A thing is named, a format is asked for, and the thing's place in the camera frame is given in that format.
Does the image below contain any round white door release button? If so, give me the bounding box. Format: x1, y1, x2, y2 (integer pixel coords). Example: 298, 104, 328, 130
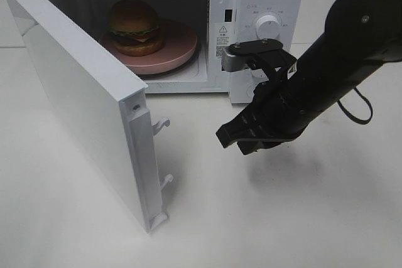
246, 84, 256, 101

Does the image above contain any white microwave door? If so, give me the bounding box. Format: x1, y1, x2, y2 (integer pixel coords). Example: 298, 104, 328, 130
7, 0, 173, 232

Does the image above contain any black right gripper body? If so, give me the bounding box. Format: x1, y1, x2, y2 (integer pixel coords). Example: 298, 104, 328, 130
247, 46, 314, 142

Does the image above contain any upper white microwave knob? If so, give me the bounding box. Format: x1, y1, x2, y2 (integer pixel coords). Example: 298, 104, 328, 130
254, 12, 282, 39

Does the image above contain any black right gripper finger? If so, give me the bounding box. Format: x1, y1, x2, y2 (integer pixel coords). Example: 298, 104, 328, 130
236, 132, 295, 155
216, 103, 265, 148

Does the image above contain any pink plate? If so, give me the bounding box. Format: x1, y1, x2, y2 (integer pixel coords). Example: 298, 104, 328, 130
100, 19, 198, 75

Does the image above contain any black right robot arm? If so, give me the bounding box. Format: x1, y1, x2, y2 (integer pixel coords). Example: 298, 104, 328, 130
216, 0, 401, 154

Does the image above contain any burger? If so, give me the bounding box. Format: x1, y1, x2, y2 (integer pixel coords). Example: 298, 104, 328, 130
107, 0, 164, 56

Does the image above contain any white warning label sticker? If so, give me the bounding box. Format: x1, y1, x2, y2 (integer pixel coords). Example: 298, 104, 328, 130
213, 22, 233, 58

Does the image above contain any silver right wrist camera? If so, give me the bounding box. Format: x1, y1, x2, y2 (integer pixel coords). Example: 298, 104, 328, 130
221, 38, 283, 72

